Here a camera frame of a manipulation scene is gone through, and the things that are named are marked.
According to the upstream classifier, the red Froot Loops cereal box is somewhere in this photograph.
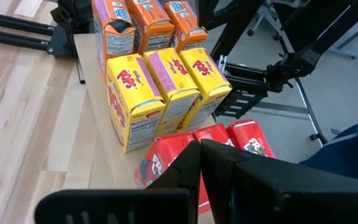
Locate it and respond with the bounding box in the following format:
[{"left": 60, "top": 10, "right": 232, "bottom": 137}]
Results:
[
  {"left": 226, "top": 119, "right": 276, "bottom": 159},
  {"left": 134, "top": 133, "right": 213, "bottom": 215},
  {"left": 193, "top": 123, "right": 236, "bottom": 147}
]

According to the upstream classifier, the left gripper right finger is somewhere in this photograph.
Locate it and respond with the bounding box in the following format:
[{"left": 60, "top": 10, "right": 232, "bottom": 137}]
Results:
[{"left": 200, "top": 139, "right": 358, "bottom": 224}]

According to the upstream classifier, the orange Frosted Mini-Wheats box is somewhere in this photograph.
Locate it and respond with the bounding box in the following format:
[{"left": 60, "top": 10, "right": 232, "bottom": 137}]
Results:
[
  {"left": 162, "top": 0, "right": 209, "bottom": 54},
  {"left": 91, "top": 0, "right": 137, "bottom": 73},
  {"left": 125, "top": 0, "right": 176, "bottom": 57}
]

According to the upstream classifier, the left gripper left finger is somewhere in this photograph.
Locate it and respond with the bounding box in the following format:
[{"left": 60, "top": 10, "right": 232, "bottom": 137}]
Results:
[{"left": 34, "top": 139, "right": 202, "bottom": 224}]

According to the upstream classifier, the black cable carrier chain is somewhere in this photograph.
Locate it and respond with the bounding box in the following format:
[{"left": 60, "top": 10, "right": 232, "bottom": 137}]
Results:
[{"left": 213, "top": 87, "right": 269, "bottom": 119}]

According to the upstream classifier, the yellow Corn Pops cereal box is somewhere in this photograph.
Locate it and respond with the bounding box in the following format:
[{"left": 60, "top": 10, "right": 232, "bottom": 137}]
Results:
[
  {"left": 106, "top": 53, "right": 167, "bottom": 154},
  {"left": 143, "top": 48, "right": 201, "bottom": 138},
  {"left": 178, "top": 47, "right": 233, "bottom": 133}
]

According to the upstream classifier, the person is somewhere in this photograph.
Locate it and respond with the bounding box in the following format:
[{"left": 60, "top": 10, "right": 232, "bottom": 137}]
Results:
[{"left": 299, "top": 111, "right": 358, "bottom": 182}]

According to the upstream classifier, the grey office chair base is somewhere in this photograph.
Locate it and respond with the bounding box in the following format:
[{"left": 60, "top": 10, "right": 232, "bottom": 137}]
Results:
[{"left": 246, "top": 0, "right": 293, "bottom": 42}]

